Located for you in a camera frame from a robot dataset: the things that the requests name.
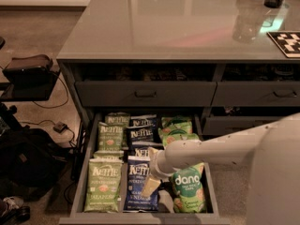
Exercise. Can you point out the back green Kettle chip bag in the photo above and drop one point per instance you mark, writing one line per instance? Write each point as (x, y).
(117, 118)

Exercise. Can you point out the green kettle chip bag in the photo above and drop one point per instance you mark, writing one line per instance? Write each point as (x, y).
(103, 184)
(109, 154)
(117, 118)
(110, 137)

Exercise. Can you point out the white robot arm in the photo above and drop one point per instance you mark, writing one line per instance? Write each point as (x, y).
(272, 152)

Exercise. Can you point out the blue kettle chip bag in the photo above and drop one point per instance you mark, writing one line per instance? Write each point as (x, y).
(137, 171)
(140, 151)
(140, 134)
(143, 120)

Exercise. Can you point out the grey top right drawer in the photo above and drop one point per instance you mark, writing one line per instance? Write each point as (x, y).
(257, 94)

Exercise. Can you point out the front green Kettle chip bag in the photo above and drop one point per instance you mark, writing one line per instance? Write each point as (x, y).
(103, 184)

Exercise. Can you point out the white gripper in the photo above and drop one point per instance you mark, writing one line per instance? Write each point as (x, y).
(158, 166)

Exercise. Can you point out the shoe at bottom left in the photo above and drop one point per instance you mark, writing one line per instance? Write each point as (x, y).
(12, 208)

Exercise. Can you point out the green dang chip bag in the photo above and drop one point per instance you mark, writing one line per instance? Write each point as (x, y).
(167, 121)
(188, 190)
(179, 128)
(167, 139)

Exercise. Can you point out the back green Dang chip bag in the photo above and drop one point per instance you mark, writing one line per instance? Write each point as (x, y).
(167, 121)

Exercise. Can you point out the black backpack on floor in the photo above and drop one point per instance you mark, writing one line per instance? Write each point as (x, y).
(31, 163)

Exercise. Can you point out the black power adapter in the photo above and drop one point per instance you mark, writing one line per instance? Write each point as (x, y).
(59, 127)

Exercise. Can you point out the grey middle right drawer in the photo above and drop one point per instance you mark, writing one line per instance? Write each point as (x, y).
(221, 125)

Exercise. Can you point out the grey top left drawer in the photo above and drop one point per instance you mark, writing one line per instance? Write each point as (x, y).
(145, 94)

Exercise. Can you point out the open grey middle drawer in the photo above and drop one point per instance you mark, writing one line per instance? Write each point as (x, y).
(164, 215)

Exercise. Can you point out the front green Dang chip bag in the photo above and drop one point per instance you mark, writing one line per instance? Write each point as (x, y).
(188, 190)

